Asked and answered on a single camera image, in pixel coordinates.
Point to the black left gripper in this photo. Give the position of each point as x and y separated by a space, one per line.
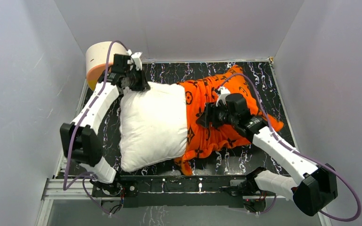
140 82

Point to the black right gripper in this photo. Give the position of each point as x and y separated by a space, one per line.
203 120

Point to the orange patterned pillowcase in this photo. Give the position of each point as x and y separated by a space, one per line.
206 135

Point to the white pillow insert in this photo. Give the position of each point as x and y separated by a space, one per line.
153 126

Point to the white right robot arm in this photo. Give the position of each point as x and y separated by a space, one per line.
309 185

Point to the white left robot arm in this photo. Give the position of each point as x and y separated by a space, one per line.
80 137

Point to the cream drum with orange face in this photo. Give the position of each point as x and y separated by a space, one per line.
96 57

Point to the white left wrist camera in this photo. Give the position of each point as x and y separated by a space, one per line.
135 62

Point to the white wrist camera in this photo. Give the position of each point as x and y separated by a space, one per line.
222 92
135 62

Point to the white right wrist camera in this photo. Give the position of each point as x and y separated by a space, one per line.
222 92

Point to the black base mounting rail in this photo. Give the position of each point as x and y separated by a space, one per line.
143 191

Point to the aluminium frame rail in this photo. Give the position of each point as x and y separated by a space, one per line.
53 191

